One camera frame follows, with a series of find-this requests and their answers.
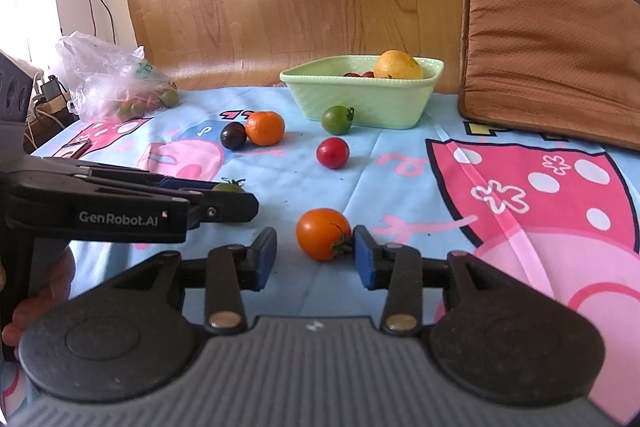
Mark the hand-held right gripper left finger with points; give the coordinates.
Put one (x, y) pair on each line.
(265, 257)

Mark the brown flat object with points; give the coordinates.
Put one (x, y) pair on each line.
(75, 148)

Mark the brown padded cushion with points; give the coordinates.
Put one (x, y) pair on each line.
(540, 47)

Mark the clear plastic bag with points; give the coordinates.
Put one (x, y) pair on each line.
(100, 77)

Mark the yellow lemon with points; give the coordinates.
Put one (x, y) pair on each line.
(397, 64)

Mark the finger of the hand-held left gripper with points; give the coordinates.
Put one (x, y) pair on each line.
(230, 207)
(185, 183)

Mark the person's left hand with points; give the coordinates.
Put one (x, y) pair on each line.
(30, 317)

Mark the orange mandarin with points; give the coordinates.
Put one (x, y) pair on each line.
(265, 128)

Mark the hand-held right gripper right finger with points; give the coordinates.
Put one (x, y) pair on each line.
(362, 257)

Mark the orange tomato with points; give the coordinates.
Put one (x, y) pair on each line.
(320, 234)

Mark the light green ribbed bowl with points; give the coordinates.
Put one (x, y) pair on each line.
(370, 102)

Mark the black power adapter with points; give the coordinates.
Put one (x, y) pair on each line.
(51, 88)

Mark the dark purple tomato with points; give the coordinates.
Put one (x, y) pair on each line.
(233, 137)

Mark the green tomato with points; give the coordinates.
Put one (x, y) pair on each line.
(228, 187)
(169, 97)
(336, 119)

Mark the printed cartoon blanket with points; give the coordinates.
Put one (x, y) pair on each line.
(400, 187)

